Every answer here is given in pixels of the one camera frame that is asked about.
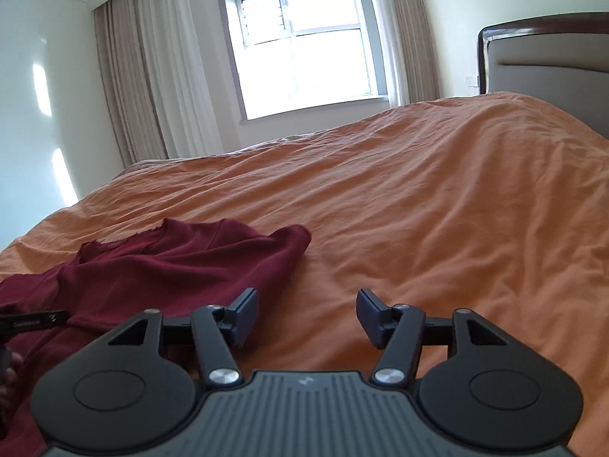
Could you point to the beige curtain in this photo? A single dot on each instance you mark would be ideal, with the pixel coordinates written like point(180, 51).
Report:
point(408, 51)
point(154, 82)

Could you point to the orange duvet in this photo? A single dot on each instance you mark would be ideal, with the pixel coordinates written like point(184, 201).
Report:
point(498, 203)

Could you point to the window with white frame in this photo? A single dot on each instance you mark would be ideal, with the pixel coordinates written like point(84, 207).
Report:
point(291, 55)

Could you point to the beige right curtain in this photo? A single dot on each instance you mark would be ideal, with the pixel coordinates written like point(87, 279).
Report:
point(408, 51)

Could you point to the dark wood padded headboard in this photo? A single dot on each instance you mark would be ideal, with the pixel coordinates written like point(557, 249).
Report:
point(561, 59)

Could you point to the white wall socket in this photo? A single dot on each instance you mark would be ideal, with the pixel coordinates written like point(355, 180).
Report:
point(472, 81)

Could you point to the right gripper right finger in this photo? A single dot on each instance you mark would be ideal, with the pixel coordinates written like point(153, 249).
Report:
point(397, 331)

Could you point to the maroon long-sleeve shirt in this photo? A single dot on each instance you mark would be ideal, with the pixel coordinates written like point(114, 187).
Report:
point(175, 268)

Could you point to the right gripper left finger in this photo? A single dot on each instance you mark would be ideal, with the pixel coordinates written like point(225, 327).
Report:
point(216, 331)

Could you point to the beige left curtain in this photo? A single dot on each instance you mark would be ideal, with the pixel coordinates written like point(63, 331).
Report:
point(154, 82)

